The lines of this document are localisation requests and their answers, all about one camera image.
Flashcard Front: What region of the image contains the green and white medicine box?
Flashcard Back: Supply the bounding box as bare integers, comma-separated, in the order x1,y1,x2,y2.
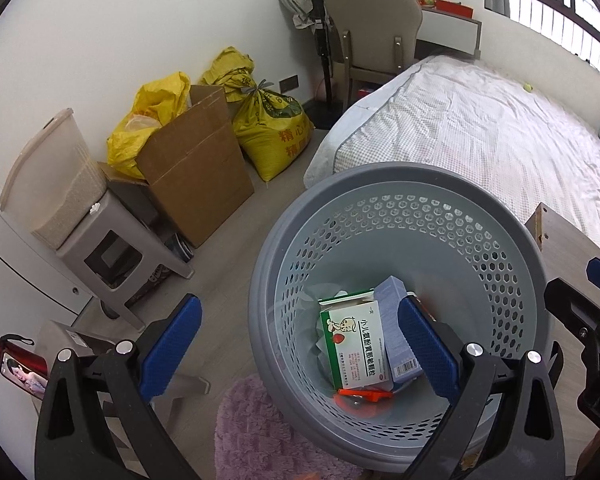
319,296,393,392

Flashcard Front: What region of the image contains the bed with white sheet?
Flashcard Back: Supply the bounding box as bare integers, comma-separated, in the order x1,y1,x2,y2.
304,55,600,261

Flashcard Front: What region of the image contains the red flat box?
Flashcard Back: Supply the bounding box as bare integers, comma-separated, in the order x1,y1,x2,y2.
435,0,475,17

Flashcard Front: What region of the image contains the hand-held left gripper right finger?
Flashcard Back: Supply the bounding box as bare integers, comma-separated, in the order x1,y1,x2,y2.
397,294,566,480

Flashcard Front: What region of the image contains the dark printed can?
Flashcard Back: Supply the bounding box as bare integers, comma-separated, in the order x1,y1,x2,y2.
165,234,195,263

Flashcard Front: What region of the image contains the beige plastic stool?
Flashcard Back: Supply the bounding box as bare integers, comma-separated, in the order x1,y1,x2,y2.
56,187,195,331

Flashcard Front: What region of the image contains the large yellow plastic bag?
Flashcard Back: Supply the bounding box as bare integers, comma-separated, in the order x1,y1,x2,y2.
106,71,192,181

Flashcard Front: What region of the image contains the beige padded chair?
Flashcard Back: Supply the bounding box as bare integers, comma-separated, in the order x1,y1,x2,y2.
324,0,424,106

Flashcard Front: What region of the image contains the orange plastic piece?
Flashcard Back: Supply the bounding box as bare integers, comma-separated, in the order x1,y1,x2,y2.
332,387,396,418

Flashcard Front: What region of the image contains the yellow sack with tied top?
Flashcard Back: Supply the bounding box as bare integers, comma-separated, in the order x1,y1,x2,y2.
231,80,315,182

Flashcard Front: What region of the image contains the white wall desk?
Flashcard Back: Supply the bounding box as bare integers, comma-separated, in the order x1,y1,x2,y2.
415,7,482,63

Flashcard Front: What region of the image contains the purple fluffy rug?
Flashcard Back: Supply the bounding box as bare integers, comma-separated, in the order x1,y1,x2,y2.
214,372,376,480

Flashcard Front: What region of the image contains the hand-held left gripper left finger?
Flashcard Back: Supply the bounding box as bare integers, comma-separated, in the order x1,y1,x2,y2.
34,294,203,480

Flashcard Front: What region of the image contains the beige plastic storage bin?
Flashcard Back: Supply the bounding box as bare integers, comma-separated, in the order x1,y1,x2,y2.
0,108,108,251

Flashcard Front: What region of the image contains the barred window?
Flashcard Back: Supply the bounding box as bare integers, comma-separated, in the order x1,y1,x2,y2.
484,0,600,86

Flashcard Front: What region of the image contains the grey perforated plastic basket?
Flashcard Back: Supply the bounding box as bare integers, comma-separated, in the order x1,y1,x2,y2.
248,162,553,473

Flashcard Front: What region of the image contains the smartphone with picture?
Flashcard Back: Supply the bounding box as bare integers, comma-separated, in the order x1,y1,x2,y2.
0,352,48,401

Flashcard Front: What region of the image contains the crumpled yellow bag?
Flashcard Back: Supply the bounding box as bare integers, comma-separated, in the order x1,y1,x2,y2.
198,46,257,103

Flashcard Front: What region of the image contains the red metal bottle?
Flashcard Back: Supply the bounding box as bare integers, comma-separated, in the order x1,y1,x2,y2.
0,332,48,376

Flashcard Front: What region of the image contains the brown cardboard box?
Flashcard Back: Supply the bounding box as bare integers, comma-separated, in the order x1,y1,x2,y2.
97,85,256,248

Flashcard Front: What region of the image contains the light blue carton box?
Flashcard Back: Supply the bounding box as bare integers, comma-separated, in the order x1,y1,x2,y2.
372,276,426,381

